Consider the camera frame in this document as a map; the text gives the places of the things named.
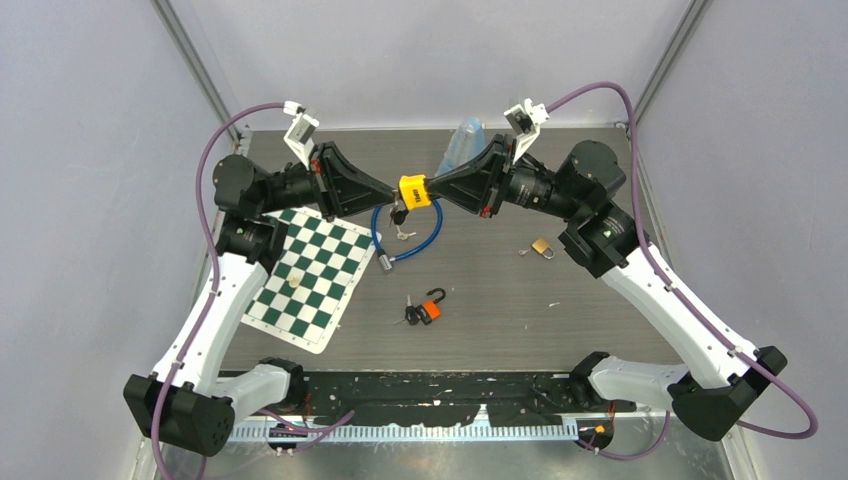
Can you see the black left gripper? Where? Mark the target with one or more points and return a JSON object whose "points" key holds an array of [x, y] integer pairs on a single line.
{"points": [[340, 187]]}

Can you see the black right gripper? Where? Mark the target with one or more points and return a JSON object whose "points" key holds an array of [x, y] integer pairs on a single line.
{"points": [[473, 184]]}

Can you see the yellow padlock key bunch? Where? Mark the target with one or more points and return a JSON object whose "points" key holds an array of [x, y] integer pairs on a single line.
{"points": [[398, 214]]}

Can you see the yellow padlock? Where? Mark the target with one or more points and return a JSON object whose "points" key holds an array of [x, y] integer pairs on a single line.
{"points": [[413, 191]]}

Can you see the small silver keys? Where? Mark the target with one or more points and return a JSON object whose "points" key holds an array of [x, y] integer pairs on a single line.
{"points": [[403, 236]]}

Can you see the brass padlock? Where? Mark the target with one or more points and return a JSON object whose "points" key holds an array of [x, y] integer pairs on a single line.
{"points": [[542, 247]]}

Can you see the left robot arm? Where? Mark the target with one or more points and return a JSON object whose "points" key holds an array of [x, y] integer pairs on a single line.
{"points": [[181, 403]]}

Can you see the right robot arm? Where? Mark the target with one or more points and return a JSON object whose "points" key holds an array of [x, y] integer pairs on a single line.
{"points": [[719, 374]]}

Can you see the black headed key bunch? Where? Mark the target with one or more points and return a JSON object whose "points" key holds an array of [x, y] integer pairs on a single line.
{"points": [[411, 314]]}

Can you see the blue translucent metronome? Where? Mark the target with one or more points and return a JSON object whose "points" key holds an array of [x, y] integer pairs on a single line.
{"points": [[467, 141]]}

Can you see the green white chessboard mat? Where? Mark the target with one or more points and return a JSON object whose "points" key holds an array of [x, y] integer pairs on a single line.
{"points": [[330, 259]]}

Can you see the orange black padlock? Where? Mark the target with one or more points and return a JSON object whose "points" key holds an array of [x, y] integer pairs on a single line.
{"points": [[429, 309]]}

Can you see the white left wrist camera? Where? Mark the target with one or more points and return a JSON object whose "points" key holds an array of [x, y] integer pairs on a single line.
{"points": [[298, 137]]}

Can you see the slotted cable duct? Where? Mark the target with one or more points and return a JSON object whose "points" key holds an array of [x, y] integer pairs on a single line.
{"points": [[257, 431]]}

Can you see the aluminium corner post left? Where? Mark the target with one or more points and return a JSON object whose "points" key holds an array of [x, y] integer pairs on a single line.
{"points": [[183, 24]]}

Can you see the aluminium corner post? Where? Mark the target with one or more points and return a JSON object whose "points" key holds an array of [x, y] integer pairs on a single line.
{"points": [[676, 46], [183, 24]]}

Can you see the aluminium corner post right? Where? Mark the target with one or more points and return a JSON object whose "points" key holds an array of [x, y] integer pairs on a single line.
{"points": [[676, 46]]}

